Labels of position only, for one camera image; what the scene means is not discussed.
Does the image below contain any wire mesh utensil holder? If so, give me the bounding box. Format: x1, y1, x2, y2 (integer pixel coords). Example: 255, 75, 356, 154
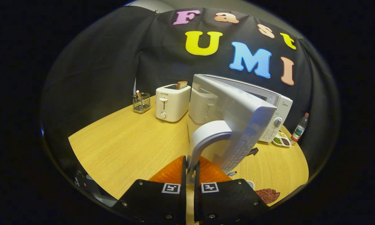
132, 92, 151, 113

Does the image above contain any white pop-up toaster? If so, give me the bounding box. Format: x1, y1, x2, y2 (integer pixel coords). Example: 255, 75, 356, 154
155, 84, 191, 123

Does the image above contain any reddish brown meat slice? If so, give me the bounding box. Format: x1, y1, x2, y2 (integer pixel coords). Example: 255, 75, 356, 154
256, 188, 281, 204

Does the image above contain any white divided dish with beans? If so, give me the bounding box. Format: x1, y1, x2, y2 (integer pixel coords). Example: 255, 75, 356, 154
271, 131, 291, 148

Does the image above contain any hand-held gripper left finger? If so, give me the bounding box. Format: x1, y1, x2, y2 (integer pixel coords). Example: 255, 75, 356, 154
112, 155, 188, 225

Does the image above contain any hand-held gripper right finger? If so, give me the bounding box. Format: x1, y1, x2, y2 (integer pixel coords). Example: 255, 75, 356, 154
194, 156, 271, 225

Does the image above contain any white toaster oven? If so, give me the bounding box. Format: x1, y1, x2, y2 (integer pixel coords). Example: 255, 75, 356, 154
187, 74, 293, 185

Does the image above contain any clear plastic bottle red cap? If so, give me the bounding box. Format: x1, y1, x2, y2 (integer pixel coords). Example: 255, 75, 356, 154
291, 112, 309, 143

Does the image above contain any dark grey device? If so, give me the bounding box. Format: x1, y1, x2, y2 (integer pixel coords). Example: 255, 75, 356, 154
72, 169, 117, 207

